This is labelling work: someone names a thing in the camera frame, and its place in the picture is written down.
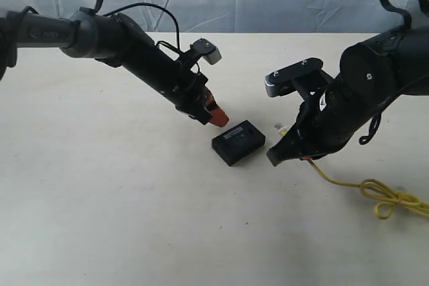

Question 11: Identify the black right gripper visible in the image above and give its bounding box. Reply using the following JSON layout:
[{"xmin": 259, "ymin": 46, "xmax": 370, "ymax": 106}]
[{"xmin": 267, "ymin": 76, "xmax": 381, "ymax": 166}]

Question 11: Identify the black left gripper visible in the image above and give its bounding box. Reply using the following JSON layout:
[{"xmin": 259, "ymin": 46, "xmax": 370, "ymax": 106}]
[{"xmin": 117, "ymin": 14, "xmax": 229, "ymax": 127}]

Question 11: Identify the black network switch box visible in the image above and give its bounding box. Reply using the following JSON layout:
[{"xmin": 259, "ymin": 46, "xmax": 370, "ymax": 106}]
[{"xmin": 211, "ymin": 120, "xmax": 265, "ymax": 166}]

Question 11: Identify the yellow ethernet cable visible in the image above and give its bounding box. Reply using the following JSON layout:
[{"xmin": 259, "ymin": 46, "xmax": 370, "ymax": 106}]
[{"xmin": 273, "ymin": 123, "xmax": 429, "ymax": 220}]

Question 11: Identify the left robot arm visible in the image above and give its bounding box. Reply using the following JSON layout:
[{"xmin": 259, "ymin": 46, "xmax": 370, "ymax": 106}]
[{"xmin": 1, "ymin": 7, "xmax": 229, "ymax": 127}]

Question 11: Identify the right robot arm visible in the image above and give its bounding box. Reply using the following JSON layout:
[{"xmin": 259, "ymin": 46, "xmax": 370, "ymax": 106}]
[{"xmin": 265, "ymin": 0, "xmax": 428, "ymax": 166}]

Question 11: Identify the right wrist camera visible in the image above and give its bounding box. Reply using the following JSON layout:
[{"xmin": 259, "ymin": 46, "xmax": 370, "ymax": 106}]
[{"xmin": 265, "ymin": 58, "xmax": 333, "ymax": 100}]

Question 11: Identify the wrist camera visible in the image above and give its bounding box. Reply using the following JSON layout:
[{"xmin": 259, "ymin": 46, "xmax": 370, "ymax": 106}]
[
  {"xmin": 265, "ymin": 58, "xmax": 333, "ymax": 100},
  {"xmin": 190, "ymin": 38, "xmax": 222, "ymax": 66}
]

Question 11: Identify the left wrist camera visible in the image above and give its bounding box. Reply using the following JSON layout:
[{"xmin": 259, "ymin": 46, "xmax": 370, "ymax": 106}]
[{"xmin": 190, "ymin": 38, "xmax": 222, "ymax": 66}]

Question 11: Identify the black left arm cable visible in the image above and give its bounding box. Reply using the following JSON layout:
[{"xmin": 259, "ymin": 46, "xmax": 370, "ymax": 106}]
[{"xmin": 102, "ymin": 3, "xmax": 202, "ymax": 76}]

